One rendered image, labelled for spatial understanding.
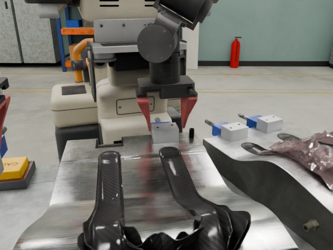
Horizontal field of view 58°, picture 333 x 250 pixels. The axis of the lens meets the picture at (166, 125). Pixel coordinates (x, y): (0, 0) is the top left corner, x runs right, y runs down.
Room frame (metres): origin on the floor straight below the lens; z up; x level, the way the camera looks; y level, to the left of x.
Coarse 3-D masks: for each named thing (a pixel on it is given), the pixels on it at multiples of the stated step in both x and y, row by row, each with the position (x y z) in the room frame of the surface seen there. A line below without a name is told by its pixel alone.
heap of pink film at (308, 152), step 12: (324, 132) 0.53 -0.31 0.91; (276, 144) 0.50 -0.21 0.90; (288, 144) 0.49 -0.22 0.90; (300, 144) 0.45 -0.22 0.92; (312, 144) 0.44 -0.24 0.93; (288, 156) 0.45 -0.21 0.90; (300, 156) 0.44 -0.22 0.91; (312, 156) 0.42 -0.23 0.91; (324, 156) 0.42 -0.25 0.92; (312, 168) 0.41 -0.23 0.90; (324, 168) 0.40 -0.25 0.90; (324, 180) 0.39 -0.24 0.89
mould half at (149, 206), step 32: (64, 160) 0.45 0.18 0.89; (96, 160) 0.46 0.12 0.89; (128, 160) 0.46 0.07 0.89; (160, 160) 0.46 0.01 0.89; (192, 160) 0.46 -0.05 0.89; (64, 192) 0.37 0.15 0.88; (128, 192) 0.37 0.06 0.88; (160, 192) 0.37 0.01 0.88; (224, 192) 0.36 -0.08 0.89; (32, 224) 0.26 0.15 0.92; (64, 224) 0.25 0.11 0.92; (128, 224) 0.24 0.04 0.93; (160, 224) 0.24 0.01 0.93; (192, 224) 0.24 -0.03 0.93; (256, 224) 0.24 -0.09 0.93
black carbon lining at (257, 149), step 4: (280, 136) 0.64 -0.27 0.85; (284, 136) 0.64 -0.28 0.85; (288, 136) 0.64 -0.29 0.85; (292, 136) 0.63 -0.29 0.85; (284, 140) 0.61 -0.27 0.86; (296, 140) 0.62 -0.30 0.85; (244, 144) 0.59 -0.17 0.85; (248, 144) 0.59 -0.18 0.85; (252, 144) 0.59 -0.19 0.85; (256, 144) 0.59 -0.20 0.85; (244, 148) 0.57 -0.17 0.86; (248, 148) 0.58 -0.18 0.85; (252, 148) 0.58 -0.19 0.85; (256, 148) 0.58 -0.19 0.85; (260, 148) 0.57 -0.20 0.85; (264, 148) 0.57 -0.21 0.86; (252, 152) 0.56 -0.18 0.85; (256, 152) 0.56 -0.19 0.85
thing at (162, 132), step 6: (156, 120) 0.64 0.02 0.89; (156, 126) 0.54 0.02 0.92; (162, 126) 0.54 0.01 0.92; (168, 126) 0.54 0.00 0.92; (174, 126) 0.54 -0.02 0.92; (156, 132) 0.52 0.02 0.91; (162, 132) 0.52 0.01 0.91; (168, 132) 0.53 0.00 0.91; (174, 132) 0.53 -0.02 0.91; (156, 138) 0.52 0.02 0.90; (162, 138) 0.52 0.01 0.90; (168, 138) 0.53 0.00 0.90; (174, 138) 0.53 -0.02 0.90
